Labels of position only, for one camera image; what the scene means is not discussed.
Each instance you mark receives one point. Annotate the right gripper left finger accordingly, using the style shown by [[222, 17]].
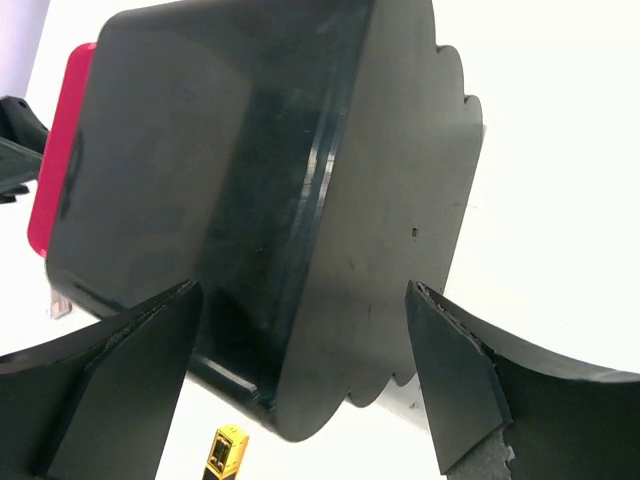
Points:
[[98, 403]]

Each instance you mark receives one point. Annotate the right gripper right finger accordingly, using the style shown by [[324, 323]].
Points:
[[501, 407]]

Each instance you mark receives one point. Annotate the gold black lipstick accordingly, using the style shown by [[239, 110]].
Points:
[[226, 453]]

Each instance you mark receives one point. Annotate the black drawer organizer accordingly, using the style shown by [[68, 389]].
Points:
[[303, 161]]

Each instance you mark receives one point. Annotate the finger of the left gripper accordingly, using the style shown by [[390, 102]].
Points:
[[23, 140]]

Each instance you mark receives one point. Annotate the pink top drawer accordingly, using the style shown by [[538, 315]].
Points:
[[58, 147]]

